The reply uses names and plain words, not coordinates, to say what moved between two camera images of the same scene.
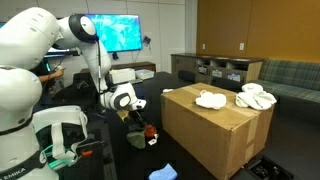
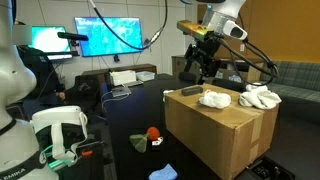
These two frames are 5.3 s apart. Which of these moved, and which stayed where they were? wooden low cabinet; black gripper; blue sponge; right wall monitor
Moved: black gripper
Stayed: right wall monitor; blue sponge; wooden low cabinet
